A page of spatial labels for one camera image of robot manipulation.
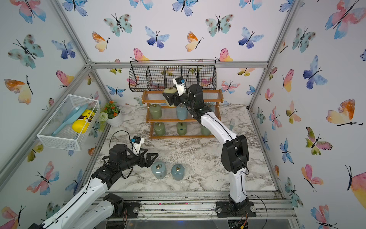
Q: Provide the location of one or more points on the yellow tea canister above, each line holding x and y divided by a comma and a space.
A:
170, 90

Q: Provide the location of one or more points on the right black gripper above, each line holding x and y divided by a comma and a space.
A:
173, 97

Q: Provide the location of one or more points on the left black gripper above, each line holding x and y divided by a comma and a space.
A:
147, 163

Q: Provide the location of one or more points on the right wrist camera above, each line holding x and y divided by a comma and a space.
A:
180, 85

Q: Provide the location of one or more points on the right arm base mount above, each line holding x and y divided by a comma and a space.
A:
230, 209

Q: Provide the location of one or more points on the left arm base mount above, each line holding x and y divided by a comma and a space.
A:
122, 209

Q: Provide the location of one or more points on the white wire basket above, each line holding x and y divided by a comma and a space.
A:
67, 139

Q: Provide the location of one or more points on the yellow toy bottle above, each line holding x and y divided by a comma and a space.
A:
82, 123

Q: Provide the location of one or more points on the green canister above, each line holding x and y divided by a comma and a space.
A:
181, 128
155, 111
205, 131
159, 129

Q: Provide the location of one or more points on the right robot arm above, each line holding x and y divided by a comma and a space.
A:
235, 153

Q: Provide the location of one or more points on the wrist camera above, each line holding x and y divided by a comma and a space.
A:
137, 143
180, 85

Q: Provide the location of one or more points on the wooden three-tier shelf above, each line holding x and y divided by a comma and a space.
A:
168, 121

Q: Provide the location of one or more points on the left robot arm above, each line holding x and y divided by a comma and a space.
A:
92, 204

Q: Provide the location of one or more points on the black wire basket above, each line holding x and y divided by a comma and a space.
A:
157, 75

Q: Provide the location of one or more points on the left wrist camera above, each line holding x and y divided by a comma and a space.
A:
137, 143

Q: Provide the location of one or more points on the teal dustpan scoop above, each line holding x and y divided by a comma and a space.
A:
71, 118

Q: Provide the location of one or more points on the light blue brush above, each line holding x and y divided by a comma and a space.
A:
232, 124

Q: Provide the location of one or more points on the light blue canister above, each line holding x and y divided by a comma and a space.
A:
159, 169

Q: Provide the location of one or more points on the potted flower plant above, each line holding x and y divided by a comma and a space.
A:
111, 114

